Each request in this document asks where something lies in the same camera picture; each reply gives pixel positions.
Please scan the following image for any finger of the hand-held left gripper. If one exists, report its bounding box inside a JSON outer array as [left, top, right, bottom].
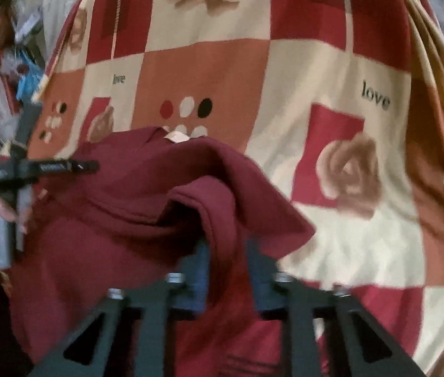
[[29, 159, 101, 175]]

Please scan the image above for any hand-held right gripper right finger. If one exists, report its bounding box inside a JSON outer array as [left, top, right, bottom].
[[246, 239, 427, 377]]

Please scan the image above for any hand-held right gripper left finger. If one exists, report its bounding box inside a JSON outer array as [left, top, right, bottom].
[[29, 239, 212, 377]]

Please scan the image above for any maroon sweatshirt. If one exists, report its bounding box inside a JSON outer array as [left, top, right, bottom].
[[0, 126, 317, 377]]

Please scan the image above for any cluttered shelf with packets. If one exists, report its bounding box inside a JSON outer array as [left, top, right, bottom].
[[0, 0, 50, 221]]

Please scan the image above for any checkered rose print bedsheet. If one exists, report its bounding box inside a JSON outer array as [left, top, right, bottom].
[[29, 0, 444, 377]]

